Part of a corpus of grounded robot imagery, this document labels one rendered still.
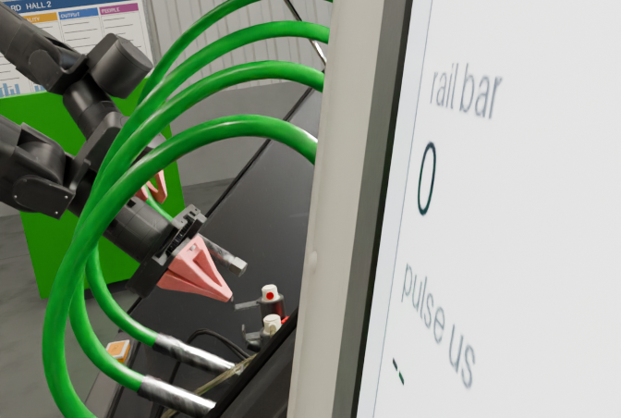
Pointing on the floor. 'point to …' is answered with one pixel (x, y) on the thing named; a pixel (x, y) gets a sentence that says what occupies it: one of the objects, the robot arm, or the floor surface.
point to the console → (337, 178)
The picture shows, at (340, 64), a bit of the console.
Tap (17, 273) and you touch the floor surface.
